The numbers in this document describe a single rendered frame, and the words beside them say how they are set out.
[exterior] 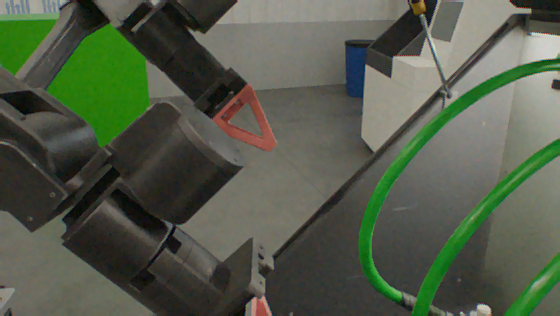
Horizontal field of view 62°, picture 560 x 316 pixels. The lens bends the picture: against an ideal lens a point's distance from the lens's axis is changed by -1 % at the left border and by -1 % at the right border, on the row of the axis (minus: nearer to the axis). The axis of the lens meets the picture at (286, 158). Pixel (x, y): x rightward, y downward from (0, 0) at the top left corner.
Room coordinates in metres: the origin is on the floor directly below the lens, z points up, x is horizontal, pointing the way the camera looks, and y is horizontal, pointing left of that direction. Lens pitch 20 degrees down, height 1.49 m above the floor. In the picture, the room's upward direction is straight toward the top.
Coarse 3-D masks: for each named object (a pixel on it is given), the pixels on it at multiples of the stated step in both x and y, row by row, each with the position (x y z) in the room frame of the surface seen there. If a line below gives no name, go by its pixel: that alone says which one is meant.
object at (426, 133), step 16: (528, 64) 0.48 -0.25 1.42; (544, 64) 0.49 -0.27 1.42; (496, 80) 0.47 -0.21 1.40; (512, 80) 0.47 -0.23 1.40; (464, 96) 0.46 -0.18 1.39; (480, 96) 0.46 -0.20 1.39; (448, 112) 0.46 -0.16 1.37; (432, 128) 0.45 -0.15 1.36; (416, 144) 0.44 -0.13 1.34; (400, 160) 0.44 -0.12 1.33; (384, 176) 0.44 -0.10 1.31; (384, 192) 0.43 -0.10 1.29; (368, 208) 0.44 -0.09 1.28; (368, 224) 0.43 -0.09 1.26; (368, 240) 0.43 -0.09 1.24; (368, 256) 0.43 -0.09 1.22; (368, 272) 0.43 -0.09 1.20; (384, 288) 0.44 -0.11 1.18
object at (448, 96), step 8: (416, 0) 0.80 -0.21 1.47; (416, 8) 0.80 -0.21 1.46; (424, 8) 0.80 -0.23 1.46; (424, 16) 0.81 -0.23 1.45; (424, 24) 0.81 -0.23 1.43; (432, 48) 0.81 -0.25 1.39; (432, 56) 0.82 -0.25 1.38; (440, 72) 0.82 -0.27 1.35; (448, 88) 0.82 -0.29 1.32; (440, 96) 0.83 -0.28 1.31; (448, 96) 0.81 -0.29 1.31; (456, 96) 0.82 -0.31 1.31; (448, 104) 0.82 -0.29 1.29
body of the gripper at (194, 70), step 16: (192, 48) 0.54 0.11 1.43; (176, 64) 0.53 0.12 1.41; (192, 64) 0.53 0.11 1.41; (208, 64) 0.54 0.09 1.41; (176, 80) 0.54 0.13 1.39; (192, 80) 0.53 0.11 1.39; (208, 80) 0.53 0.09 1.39; (224, 80) 0.51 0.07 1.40; (192, 96) 0.54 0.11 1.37; (208, 96) 0.51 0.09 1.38; (224, 96) 0.55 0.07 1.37
